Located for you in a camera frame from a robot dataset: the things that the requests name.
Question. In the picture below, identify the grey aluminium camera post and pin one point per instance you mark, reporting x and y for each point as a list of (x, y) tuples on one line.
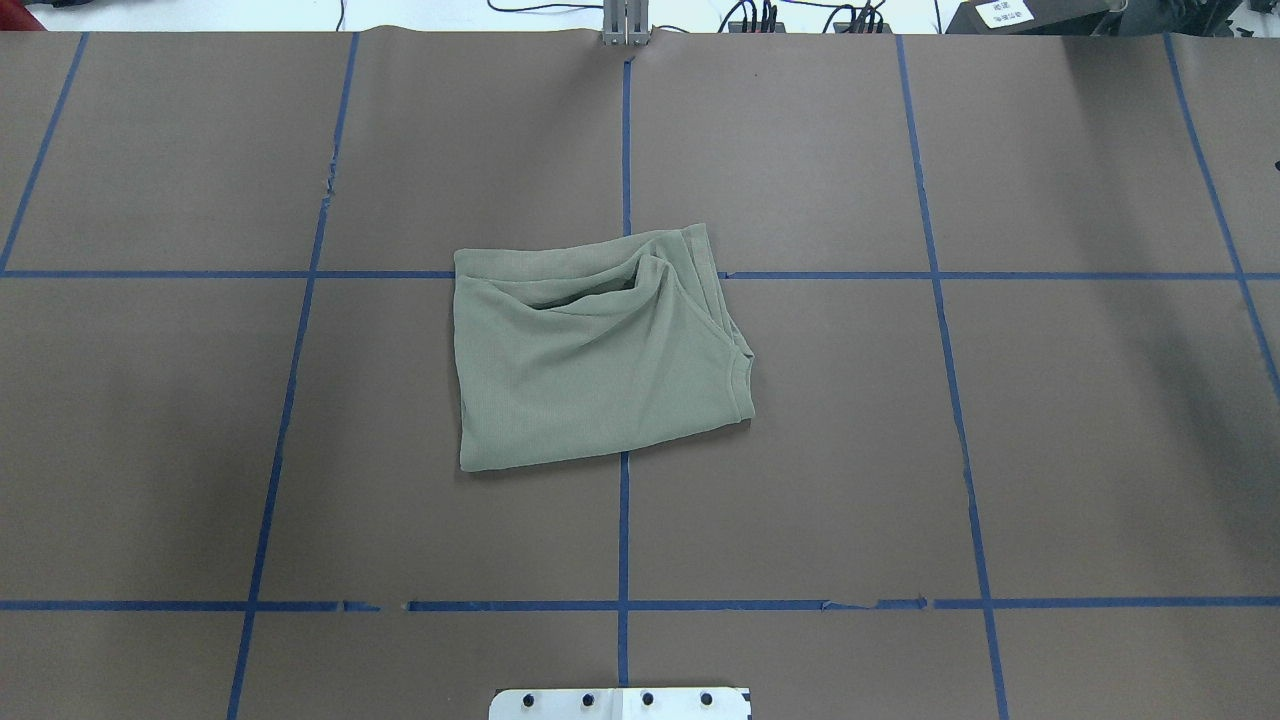
[(625, 23)]

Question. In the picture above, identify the olive green long-sleeve shirt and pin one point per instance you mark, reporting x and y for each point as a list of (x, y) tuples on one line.
[(594, 350)]

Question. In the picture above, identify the black box with white label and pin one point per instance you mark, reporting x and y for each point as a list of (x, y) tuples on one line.
[(1033, 18)]

